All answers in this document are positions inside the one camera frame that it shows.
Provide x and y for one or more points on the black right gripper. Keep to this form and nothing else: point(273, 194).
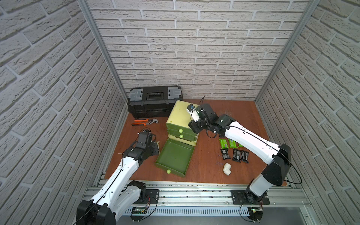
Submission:
point(192, 124)

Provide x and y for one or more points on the aluminium corner post left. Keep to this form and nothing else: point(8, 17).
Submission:
point(101, 44)

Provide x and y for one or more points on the yellow-green drawer cabinet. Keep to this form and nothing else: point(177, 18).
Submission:
point(177, 124)

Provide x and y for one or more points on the controller board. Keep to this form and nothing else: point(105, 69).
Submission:
point(255, 214)
point(138, 213)

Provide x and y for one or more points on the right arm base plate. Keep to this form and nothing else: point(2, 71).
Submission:
point(240, 197)

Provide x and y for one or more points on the black cookie packet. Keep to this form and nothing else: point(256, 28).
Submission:
point(244, 156)
point(237, 155)
point(225, 154)

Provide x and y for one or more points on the left controller board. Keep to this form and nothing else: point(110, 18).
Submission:
point(138, 213)

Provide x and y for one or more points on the orange-handled pliers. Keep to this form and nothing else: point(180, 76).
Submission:
point(144, 122)

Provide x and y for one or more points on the white plastic pipe elbow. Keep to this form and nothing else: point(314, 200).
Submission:
point(227, 169)

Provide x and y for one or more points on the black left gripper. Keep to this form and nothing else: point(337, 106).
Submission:
point(154, 148)

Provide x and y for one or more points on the aluminium corner post right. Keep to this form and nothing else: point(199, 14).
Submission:
point(309, 10)

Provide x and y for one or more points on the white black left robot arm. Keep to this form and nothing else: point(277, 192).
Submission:
point(118, 194)

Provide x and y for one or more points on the green bottom drawer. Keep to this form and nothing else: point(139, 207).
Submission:
point(175, 156)

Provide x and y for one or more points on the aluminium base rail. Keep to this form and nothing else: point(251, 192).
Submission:
point(206, 199)

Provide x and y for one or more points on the aluminium corner post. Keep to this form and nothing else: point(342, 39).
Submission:
point(309, 10)
point(101, 44)

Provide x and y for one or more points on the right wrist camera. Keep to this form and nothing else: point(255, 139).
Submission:
point(191, 109)

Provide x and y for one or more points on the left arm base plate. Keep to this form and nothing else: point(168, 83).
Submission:
point(149, 197)

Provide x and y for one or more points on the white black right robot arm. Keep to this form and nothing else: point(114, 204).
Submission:
point(277, 158)

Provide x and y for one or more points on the right controller board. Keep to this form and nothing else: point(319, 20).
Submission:
point(255, 214)

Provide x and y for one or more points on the black plastic toolbox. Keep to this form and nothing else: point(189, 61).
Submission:
point(148, 102)

